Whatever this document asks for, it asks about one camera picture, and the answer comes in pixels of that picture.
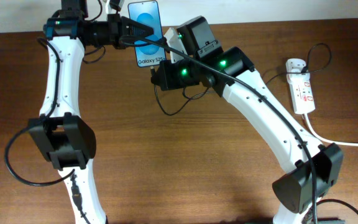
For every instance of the white USB charger adapter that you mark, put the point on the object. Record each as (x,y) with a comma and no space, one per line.
(294,66)

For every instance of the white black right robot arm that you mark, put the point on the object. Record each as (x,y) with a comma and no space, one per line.
(310,167)

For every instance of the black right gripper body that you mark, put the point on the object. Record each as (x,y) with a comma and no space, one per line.
(183,74)

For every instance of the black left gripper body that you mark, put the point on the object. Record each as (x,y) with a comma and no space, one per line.
(114,31)

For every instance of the white power strip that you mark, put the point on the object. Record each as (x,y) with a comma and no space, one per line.
(301,93)

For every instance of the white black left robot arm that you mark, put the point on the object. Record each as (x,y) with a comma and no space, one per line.
(60,134)

